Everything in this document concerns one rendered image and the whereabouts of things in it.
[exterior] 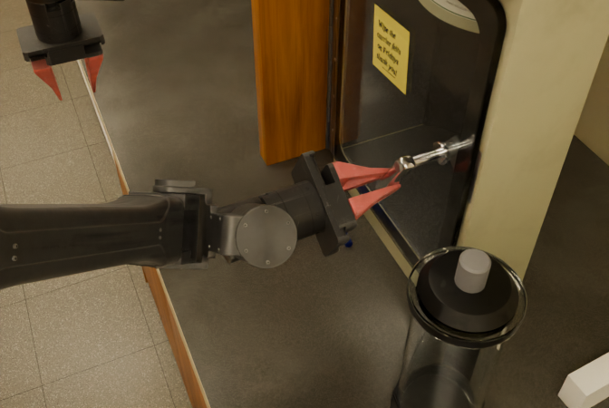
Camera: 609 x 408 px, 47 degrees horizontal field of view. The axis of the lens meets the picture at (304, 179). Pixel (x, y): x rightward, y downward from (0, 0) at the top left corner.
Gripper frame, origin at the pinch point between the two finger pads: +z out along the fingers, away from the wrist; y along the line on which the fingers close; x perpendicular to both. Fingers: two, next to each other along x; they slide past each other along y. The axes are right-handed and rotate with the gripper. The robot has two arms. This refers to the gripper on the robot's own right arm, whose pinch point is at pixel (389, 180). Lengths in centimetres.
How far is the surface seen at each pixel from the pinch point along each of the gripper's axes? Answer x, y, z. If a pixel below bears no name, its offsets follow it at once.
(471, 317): -11.8, -16.3, -3.4
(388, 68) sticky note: -2.4, 11.8, 4.3
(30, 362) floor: 139, 13, -56
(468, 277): -12.7, -13.1, -2.5
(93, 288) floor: 147, 29, -35
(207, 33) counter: 52, 50, 1
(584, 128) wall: 27, 4, 49
